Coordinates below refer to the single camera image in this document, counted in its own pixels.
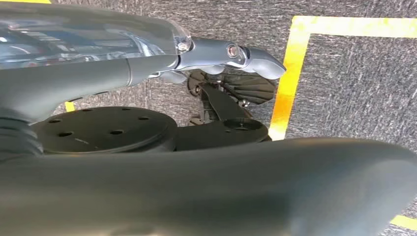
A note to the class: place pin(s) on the yellow floor tape square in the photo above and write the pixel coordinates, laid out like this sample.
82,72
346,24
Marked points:
69,106
26,1
293,65

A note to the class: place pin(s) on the robot's own black leg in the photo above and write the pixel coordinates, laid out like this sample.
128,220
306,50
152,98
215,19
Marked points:
104,130

